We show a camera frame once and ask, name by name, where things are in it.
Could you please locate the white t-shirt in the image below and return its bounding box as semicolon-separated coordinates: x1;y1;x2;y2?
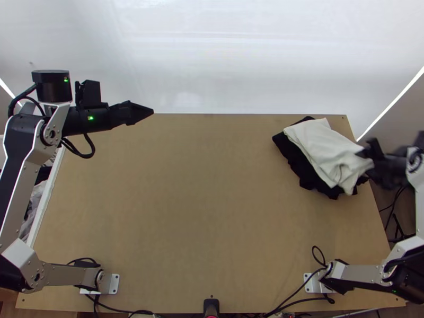
283;118;375;196

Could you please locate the white laundry basket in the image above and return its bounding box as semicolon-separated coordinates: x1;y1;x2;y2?
20;145;66;249

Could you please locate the black tripod stand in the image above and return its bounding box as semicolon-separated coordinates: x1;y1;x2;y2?
392;213;417;244

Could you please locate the heap of clothes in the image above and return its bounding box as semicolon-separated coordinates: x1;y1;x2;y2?
21;180;50;240

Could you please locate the dark garment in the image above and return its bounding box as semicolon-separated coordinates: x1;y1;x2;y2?
272;116;370;200

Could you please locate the black cable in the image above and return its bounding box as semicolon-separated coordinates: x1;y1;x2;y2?
60;131;97;159
8;83;38;117
377;185;418;246
264;245;336;315
66;258;102;270
86;291;156;315

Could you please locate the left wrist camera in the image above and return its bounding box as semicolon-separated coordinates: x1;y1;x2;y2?
75;79;102;109

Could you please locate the black camera stand post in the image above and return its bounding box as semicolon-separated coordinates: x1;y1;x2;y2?
202;298;220;318

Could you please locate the white light strip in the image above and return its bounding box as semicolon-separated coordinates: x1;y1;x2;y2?
0;77;14;100
356;65;424;142

